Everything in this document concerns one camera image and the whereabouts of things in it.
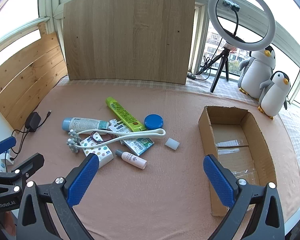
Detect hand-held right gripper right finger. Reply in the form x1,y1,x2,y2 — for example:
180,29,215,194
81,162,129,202
203,154,285,240

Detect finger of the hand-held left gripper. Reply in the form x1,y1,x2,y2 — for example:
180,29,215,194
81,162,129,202
0,152,45,202
0,136,17,172

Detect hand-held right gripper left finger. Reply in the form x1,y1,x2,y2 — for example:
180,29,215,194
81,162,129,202
16,152,100,240

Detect star print tissue pack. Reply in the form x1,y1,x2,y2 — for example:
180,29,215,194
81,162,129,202
79,132,114,168

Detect cardboard box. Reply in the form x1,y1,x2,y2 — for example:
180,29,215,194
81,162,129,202
198,106,277,217

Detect white massager with grey balls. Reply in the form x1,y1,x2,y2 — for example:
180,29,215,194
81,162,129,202
66,128,166,154

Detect brown hair ties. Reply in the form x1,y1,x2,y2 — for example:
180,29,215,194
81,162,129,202
90,129,116,145

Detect white blue tube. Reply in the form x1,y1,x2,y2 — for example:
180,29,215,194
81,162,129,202
62,117,110,133

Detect small pink bottle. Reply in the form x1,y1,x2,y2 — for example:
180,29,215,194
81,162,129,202
115,149,147,170

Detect translucent white cylinder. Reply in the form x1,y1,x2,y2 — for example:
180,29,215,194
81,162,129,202
164,137,180,152

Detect teal white sachet packet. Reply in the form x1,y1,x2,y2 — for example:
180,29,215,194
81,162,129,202
107,119,155,157

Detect green tube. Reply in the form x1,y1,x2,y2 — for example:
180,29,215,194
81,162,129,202
105,97,147,132

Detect white power strip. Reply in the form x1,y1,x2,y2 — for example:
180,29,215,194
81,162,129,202
0,149,15,173

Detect wooden slat panel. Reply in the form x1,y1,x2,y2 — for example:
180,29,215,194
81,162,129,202
0,22,67,132

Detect blue round lid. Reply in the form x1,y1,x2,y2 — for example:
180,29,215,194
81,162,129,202
144,114,163,130

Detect small penguin plush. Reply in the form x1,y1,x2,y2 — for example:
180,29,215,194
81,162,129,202
258,71,291,120

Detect large penguin plush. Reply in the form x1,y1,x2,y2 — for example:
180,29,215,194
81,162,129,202
238,45,277,99

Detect black tripod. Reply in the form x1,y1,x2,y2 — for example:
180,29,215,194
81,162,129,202
210,42,238,93

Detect large light wooden board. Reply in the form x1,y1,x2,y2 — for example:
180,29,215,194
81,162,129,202
62,0,196,85

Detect black power adapter with cable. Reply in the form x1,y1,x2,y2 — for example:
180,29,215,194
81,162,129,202
14,110,52,155

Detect white window frame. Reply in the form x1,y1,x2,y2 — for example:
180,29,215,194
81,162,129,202
0,0,300,110

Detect white ring light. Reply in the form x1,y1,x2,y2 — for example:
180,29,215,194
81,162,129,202
207,0,276,52

